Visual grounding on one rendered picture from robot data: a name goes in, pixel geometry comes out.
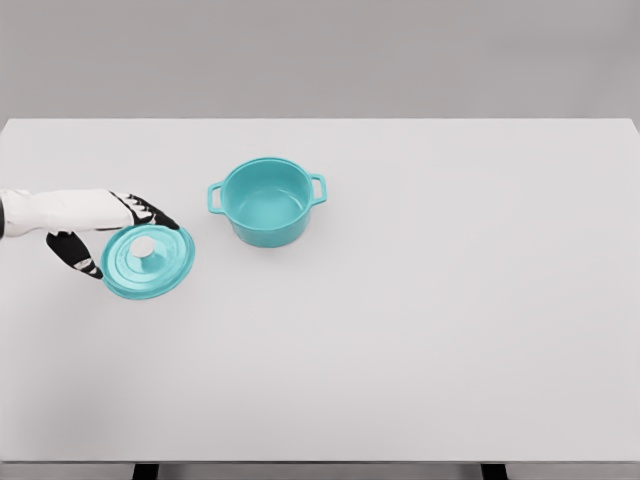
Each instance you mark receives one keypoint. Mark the turquoise pot lid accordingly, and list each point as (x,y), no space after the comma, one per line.
(150,262)

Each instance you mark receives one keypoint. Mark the turquoise pot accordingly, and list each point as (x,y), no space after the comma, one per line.
(270,205)

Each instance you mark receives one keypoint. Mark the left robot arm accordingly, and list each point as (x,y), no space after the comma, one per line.
(25,212)

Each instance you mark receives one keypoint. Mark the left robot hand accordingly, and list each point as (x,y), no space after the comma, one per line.
(95,210)

